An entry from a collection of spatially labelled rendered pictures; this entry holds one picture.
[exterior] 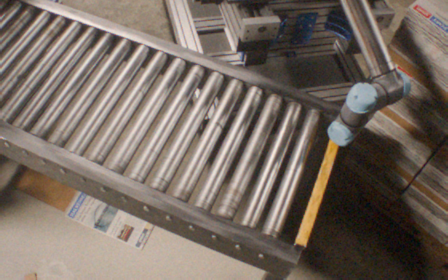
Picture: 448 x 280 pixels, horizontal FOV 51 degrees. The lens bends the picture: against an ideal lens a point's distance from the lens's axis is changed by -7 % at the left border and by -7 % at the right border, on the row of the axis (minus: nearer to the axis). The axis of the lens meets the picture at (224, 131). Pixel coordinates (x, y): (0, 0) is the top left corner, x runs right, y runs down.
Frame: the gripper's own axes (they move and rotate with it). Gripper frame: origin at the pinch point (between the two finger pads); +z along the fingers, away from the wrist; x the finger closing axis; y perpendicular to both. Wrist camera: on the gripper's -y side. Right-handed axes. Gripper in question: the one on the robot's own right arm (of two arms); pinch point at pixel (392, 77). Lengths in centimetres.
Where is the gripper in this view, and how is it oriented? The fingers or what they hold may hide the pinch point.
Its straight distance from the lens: 166.7
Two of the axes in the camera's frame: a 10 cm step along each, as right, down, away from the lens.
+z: 6.6, -5.8, 4.8
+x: -7.4, -6.0, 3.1
